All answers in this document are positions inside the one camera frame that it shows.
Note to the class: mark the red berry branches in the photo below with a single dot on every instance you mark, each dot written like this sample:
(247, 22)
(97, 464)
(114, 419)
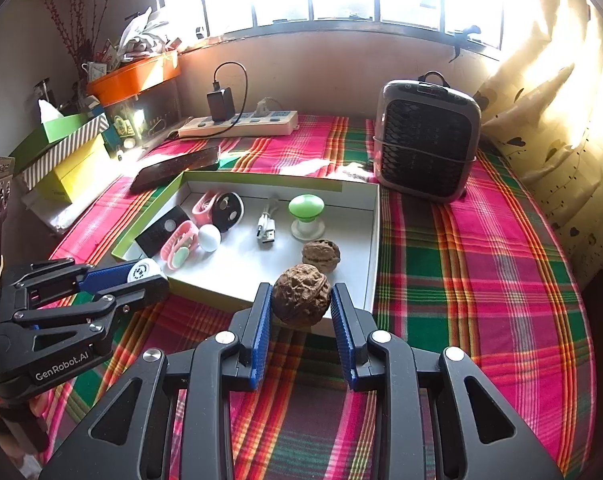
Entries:
(76, 20)

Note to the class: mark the grey portable heater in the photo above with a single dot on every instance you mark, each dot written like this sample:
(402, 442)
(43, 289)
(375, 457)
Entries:
(426, 150)

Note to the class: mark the striped cardboard box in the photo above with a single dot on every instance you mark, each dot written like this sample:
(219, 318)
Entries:
(66, 152)

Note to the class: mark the white papers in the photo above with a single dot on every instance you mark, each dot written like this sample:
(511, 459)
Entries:
(141, 32)

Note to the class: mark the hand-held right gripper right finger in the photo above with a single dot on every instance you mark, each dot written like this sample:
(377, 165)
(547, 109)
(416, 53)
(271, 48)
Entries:
(344, 340)

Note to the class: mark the white plug adapter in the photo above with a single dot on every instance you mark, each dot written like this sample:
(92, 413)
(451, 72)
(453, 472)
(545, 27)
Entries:
(265, 107)

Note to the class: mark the black charger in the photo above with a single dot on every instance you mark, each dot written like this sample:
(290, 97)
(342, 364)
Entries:
(220, 104)

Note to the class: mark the black window latch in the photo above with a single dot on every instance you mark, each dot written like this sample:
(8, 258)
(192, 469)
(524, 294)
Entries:
(464, 37)

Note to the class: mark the green and white cardboard box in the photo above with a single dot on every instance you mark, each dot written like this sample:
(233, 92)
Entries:
(241, 265)

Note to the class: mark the black round disc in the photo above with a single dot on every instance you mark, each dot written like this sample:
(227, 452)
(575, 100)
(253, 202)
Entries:
(229, 220)

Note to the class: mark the orange tray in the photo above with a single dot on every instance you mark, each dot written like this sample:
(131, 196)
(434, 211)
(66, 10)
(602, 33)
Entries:
(131, 77)

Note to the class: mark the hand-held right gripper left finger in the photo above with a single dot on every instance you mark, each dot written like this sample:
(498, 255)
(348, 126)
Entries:
(261, 340)

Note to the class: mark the cream heart-print curtain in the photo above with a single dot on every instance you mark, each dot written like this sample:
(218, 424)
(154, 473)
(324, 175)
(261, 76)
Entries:
(556, 110)

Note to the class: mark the white plastic sheet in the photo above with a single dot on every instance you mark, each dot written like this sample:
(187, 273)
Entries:
(51, 210)

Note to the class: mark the green mushroom-shaped knob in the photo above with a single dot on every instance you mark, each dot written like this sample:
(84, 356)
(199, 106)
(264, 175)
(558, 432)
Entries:
(305, 205)

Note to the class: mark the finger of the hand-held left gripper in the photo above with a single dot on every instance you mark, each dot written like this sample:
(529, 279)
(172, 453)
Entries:
(106, 274)
(141, 292)

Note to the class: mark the black smartphone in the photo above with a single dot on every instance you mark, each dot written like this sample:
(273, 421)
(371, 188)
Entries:
(176, 167)

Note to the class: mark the white mushroom-shaped knob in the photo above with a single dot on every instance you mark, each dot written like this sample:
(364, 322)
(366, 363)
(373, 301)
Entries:
(209, 238)

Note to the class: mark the white power strip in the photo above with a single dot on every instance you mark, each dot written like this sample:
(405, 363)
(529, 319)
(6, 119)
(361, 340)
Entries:
(261, 122)

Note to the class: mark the small green picture card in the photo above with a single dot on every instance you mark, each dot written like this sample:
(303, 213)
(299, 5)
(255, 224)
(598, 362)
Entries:
(124, 126)

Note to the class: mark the dark brown walnut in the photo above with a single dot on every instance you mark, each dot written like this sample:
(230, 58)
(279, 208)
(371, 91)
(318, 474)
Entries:
(301, 292)

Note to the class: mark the white round cap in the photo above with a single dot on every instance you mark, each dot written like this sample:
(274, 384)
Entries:
(142, 271)

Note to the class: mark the light brown walnut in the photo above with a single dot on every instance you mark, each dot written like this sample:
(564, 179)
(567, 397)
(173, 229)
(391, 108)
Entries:
(321, 255)

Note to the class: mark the plaid tablecloth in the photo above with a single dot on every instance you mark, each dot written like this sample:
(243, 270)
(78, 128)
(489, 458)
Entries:
(481, 285)

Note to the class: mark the yellow cardboard box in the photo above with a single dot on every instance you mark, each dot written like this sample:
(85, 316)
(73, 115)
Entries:
(81, 175)

